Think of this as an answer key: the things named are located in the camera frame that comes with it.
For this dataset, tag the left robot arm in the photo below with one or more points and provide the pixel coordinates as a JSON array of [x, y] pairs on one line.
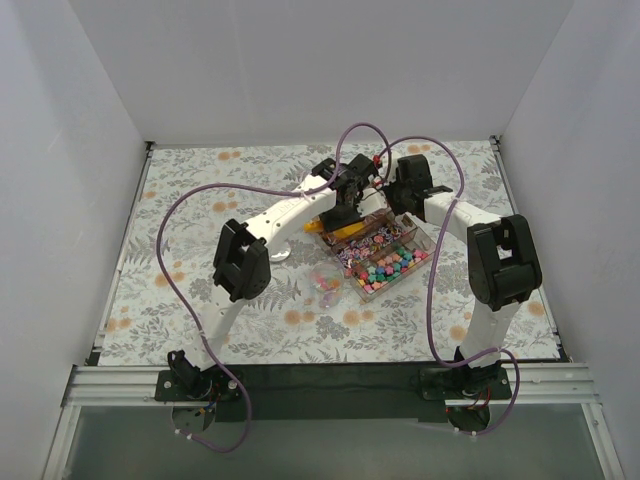
[[332, 192]]

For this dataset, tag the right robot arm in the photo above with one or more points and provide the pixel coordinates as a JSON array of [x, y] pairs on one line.
[[502, 264]]

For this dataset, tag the floral patterned table mat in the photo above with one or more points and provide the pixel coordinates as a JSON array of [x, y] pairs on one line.
[[427, 313]]

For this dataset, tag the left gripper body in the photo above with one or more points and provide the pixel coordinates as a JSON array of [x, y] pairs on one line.
[[342, 216]]

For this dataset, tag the aluminium frame rail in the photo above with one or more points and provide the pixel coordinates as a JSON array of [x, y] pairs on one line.
[[534, 383]]

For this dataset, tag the clear plastic jar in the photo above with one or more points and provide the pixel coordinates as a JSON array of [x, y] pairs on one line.
[[326, 281]]

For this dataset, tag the clear compartment candy box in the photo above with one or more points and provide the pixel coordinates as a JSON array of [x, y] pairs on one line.
[[376, 253]]

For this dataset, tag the yellow plastic scoop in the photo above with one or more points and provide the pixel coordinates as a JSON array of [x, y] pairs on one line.
[[335, 230]]

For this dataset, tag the silver round jar lid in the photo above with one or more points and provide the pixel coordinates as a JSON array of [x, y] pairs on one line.
[[281, 253]]

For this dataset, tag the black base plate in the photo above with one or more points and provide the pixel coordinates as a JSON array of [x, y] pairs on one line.
[[324, 391]]

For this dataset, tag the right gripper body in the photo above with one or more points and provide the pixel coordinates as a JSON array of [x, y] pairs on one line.
[[395, 193]]

